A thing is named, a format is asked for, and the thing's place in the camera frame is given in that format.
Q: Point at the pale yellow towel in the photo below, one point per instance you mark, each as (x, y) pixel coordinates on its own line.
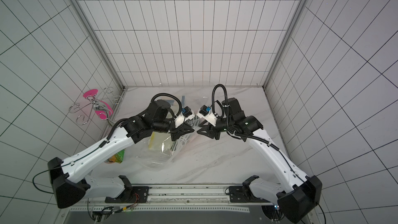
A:
(160, 142)

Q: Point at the colourful snack packet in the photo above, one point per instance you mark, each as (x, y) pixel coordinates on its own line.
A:
(116, 158)

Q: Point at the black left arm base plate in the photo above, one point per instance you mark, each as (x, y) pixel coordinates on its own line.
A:
(130, 194)

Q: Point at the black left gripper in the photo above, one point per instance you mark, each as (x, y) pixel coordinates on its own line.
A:
(181, 128)

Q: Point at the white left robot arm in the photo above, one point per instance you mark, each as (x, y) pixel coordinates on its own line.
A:
(70, 178)

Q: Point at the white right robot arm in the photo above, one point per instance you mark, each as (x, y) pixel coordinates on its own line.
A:
(296, 194)

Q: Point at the aluminium mounting rail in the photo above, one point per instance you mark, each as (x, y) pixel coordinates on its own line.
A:
(174, 204)

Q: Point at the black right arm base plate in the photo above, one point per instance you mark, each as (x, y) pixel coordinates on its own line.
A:
(243, 194)

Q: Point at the green white striped towel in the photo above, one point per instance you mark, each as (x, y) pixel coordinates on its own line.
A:
(185, 139)

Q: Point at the clear plastic vacuum bag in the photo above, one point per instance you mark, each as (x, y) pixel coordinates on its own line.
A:
(155, 161)

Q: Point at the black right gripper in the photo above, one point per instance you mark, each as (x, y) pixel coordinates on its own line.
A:
(214, 128)

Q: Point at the blue and beige towel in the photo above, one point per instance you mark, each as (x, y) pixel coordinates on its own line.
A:
(174, 103)

